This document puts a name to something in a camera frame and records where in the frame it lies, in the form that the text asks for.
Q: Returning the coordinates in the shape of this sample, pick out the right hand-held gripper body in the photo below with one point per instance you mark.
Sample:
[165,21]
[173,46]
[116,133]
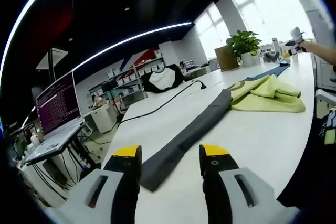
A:
[298,36]

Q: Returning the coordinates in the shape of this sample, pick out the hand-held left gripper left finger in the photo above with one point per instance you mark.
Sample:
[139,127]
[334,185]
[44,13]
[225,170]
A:
[86,200]

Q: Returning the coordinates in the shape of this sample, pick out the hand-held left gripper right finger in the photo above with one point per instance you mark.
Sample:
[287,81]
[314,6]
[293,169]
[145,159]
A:
[252,197]

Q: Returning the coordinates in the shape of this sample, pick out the dark grey cloth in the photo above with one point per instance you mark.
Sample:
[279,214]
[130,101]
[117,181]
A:
[262,95]

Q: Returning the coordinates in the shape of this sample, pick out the white handheld controller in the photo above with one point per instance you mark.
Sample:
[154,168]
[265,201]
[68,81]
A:
[282,59]

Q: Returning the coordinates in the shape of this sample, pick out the grey capped thermos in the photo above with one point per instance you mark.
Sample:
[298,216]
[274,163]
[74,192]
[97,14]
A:
[275,43]

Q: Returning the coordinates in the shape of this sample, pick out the dark grey headset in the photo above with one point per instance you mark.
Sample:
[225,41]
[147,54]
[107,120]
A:
[270,57]

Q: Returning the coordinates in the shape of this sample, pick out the grey partition panel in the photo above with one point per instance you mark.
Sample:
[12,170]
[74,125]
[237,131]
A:
[323,24]

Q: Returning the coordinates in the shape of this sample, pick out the laptop stand table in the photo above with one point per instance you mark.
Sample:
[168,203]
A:
[76,161]

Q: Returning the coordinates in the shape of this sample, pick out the large bright window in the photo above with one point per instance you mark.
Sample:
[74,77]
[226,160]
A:
[212,30]
[270,6]

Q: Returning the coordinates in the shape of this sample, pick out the green potted plant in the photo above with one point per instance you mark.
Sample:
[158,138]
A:
[244,41]

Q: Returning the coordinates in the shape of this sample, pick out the grey white office chair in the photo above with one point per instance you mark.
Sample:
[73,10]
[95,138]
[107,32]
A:
[324,100]

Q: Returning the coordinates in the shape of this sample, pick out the brown cardboard board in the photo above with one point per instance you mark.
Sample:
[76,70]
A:
[225,58]

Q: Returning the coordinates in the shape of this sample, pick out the white cabinet desk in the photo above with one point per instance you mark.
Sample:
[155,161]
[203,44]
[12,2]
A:
[103,117]

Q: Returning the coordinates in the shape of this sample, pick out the open silver laptop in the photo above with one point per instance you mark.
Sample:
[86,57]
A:
[57,103]

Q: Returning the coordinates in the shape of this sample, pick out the desktop computer screen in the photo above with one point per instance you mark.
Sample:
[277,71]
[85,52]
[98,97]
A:
[189,64]

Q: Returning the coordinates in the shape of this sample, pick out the grey storage shelf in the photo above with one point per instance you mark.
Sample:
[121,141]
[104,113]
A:
[128,77]

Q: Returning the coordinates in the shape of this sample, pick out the black and white raglan shirt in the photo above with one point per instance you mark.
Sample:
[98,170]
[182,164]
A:
[161,79]

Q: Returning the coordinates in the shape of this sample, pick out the black tripod pole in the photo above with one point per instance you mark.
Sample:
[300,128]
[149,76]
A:
[52,66]

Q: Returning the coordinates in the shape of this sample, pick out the long ceiling light strip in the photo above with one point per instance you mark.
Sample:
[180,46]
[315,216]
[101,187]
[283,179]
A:
[147,33]

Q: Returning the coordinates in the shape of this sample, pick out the ceiling air conditioner vent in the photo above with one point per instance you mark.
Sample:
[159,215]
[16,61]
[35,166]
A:
[52,58]

